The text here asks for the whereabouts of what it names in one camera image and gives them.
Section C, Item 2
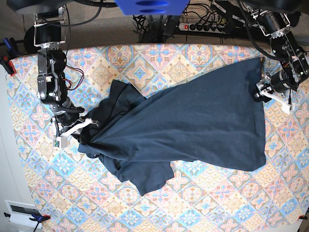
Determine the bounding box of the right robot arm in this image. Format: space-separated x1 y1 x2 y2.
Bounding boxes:
34 6 89 140

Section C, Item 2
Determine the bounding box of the dark navy t-shirt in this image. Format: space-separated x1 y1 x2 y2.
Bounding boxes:
78 58 266 195

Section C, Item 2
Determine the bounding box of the white power strip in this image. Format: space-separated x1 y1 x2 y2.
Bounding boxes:
178 23 224 33

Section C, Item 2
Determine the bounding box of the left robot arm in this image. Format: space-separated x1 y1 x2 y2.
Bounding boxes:
247 6 309 113

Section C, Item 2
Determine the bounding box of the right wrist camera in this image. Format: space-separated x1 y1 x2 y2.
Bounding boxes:
52 136 68 148

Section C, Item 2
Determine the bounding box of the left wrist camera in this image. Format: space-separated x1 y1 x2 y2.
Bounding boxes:
281 102 295 114

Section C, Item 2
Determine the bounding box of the orange clamp lower right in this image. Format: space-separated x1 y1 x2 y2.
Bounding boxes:
298 215 308 220

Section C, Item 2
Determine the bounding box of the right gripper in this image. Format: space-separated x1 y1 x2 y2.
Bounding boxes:
52 104 100 137

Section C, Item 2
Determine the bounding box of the black round stool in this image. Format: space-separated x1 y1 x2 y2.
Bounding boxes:
24 24 52 54

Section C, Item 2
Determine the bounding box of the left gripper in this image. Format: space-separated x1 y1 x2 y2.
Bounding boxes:
253 71 296 105

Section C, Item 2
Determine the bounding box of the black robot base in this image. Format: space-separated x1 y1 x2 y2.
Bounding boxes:
242 0 309 14
6 0 70 14

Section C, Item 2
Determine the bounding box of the blue orange clamp lower left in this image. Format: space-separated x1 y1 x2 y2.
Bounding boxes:
3 213 51 232

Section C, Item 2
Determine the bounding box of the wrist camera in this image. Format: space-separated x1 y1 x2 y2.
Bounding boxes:
281 102 295 114
52 136 68 148

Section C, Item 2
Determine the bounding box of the white wall outlet box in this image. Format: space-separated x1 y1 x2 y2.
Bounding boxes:
4 200 39 229

